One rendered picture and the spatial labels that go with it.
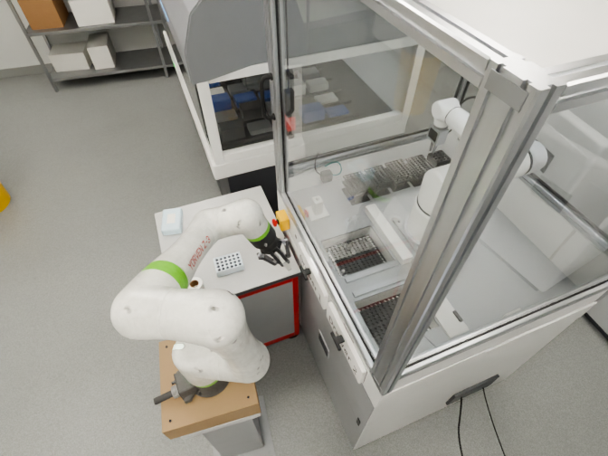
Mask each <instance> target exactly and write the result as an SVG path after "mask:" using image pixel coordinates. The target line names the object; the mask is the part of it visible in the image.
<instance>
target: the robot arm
mask: <svg viewBox="0 0 608 456"><path fill-rule="evenodd" d="M238 234H242V235H243V236H244V237H245V238H246V239H247V240H248V241H249V242H250V243H251V244H252V245H253V246H254V247H255V248H257V249H260V252H257V256H258V259H259V260H264V261H266V262H268V263H269V264H271V265H273V266H276V265H277V264H279V265H280V266H281V267H285V268H286V269H287V270H288V271H290V270H291V267H290V260H289V259H288V258H290V257H291V255H290V248H289V243H290V242H289V240H288V238H287V237H284V239H281V238H278V237H277V236H276V232H275V229H274V228H273V227H272V226H271V224H270V223H269V221H268V220H267V219H266V217H265V216H264V214H263V211H262V209H261V206H260V205H259V204H258V203H257V202H256V201H254V200H252V199H250V198H242V199H239V200H236V201H234V202H231V203H229V204H225V205H222V206H218V207H214V208H208V209H204V210H201V211H199V212H198V213H197V214H196V215H195V216H194V218H193V220H192V221H191V223H190V224H189V225H188V227H187V228H186V230H185V231H184V232H183V234H182V235H181V236H180V237H179V238H178V239H177V240H176V241H175V242H174V243H173V244H172V245H171V246H170V247H169V248H168V249H167V250H166V251H165V252H163V253H162V254H161V255H159V256H158V257H157V258H156V259H154V260H153V261H152V262H151V263H149V264H148V266H147V267H146V268H145V269H144V270H142V271H141V272H140V273H139V274H138V275H137V276H136V277H135V278H134V279H133V280H132V281H131V282H130V283H129V284H128V285H127V286H126V287H125V288H124V289H123V290H122V291H121V292H120V293H119V294H118V295H117V296H116V298H115V299H114V300H113V302H112V305H111V309H110V319H111V322H112V325H113V327H114V328H115V329H116V330H117V331H118V332H119V333H120V335H122V336H123V337H127V338H129V339H135V340H173V341H176V343H175V345H174V347H173V351H172V359H173V362H174V364H175V366H176V368H177V369H178V370H179V371H177V372H176V373H175V374H174V378H175V381H173V382H171V384H172V385H173V384H176V385H173V386H172V387H171V391H168V392H166V393H164V394H162V395H160V396H158V397H156V398H154V399H153V400H154V404H155V405H157V404H160V403H162V402H164V401H165V400H167V399H169V398H171V397H174V398H175V399H176V398H178V397H180V396H181V398H182V399H183V400H184V401H185V403H186V404H188V403H190V402H192V400H193V398H194V396H195V394H197V395H198V396H201V397H213V396H216V395H218V394H219V393H221V392H222V391H223V390H224V389H225V387H226V386H227V385H228V384H229V382H235V383H245V384H250V383H254V382H257V381H258V380H260V379H261V378H263V377H264V375H265V374H266V373H267V371H268V369H269V366H270V354H269V351H268V349H267V347H266V346H264V345H263V344H262V342H261V341H259V340H258V339H256V338H255V337H254V336H253V334H252V333H251V331H250V330H249V327H248V325H247V322H246V317H245V311H244V307H243V304H242V302H241V301H240V300H239V298H238V297H237V296H236V295H234V294H233V293H231V292H230V291H229V290H223V289H188V287H189V285H190V282H191V280H192V278H193V277H194V275H195V272H196V270H197V268H198V266H199V264H200V263H201V261H202V259H203V258H204V256H205V255H206V254H207V253H208V251H209V250H210V249H211V248H212V246H213V245H214V244H215V243H216V242H217V241H218V240H221V239H223V238H226V237H229V236H234V235H238ZM282 243H283V244H284V247H285V251H286V254H285V253H284V252H283V251H282V249H281V248H280V247H281V244H282ZM275 252H277V253H278V254H279V255H280V256H281V257H279V256H278V255H277V254H276V253H275ZM266 254H270V255H271V257H270V256H268V255H266ZM272 257H273V258H274V259H273V258H272Z"/></svg>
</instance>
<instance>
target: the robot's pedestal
mask: <svg viewBox="0 0 608 456"><path fill-rule="evenodd" d="M258 397H259V403H260V408H261V413H257V414H254V415H251V416H248V417H244V418H242V419H239V420H235V421H232V422H229V423H224V424H221V425H217V426H215V427H212V428H208V429H205V430H202V431H199V432H194V433H190V434H187V435H185V436H181V437H180V438H181V439H182V440H184V439H187V438H190V437H194V436H196V435H199V434H202V435H203V436H204V437H205V438H206V439H207V440H208V441H209V442H210V443H211V444H212V445H213V451H214V456H275V451H274V447H273V442H272V438H271V429H270V425H269V420H268V415H267V411H266V406H265V402H264V397H263V395H261V396H258Z"/></svg>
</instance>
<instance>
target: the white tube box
mask: <svg viewBox="0 0 608 456"><path fill-rule="evenodd" d="M214 267H215V270H216V274H217V277H222V276H224V275H228V274H231V273H235V272H237V271H243V270H244V266H243V263H242V257H241V254H240V252H234V253H230V254H226V255H224V256H220V257H216V258H214Z"/></svg>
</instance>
